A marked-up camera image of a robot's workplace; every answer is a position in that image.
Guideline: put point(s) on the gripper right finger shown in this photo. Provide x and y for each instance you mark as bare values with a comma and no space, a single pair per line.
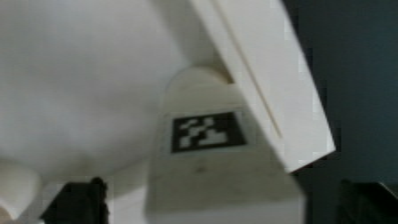
369,203

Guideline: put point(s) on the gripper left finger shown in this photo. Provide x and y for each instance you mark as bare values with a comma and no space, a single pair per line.
79,204

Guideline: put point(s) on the white square tabletop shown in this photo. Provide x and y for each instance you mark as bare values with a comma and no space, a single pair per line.
92,54

